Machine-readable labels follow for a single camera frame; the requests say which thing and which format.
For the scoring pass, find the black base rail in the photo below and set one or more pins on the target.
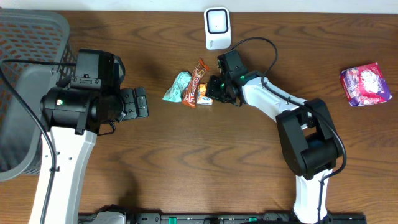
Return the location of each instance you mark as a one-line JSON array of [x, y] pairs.
[[155, 218]]

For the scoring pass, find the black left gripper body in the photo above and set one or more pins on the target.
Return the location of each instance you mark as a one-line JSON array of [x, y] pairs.
[[133, 102]]

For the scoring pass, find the mint green wipes pack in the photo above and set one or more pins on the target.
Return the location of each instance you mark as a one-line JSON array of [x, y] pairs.
[[175, 92]]

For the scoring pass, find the grey plastic basket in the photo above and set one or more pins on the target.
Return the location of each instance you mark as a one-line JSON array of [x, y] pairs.
[[36, 56]]

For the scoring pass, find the brown orange chocolate bar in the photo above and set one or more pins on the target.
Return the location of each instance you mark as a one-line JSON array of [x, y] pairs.
[[198, 73]]

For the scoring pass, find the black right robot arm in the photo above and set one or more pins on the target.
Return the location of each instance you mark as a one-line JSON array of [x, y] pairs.
[[310, 144]]

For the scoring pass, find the small orange snack pack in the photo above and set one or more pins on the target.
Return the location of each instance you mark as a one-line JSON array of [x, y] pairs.
[[202, 99]]

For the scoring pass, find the white barcode scanner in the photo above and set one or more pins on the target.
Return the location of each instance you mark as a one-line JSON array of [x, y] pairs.
[[217, 28]]

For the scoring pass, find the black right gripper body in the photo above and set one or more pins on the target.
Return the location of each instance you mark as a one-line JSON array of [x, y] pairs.
[[218, 90]]

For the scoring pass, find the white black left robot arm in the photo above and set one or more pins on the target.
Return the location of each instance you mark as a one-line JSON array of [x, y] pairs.
[[74, 117]]

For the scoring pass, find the purple pantyliner pack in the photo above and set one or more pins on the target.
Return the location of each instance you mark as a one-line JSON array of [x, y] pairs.
[[365, 85]]

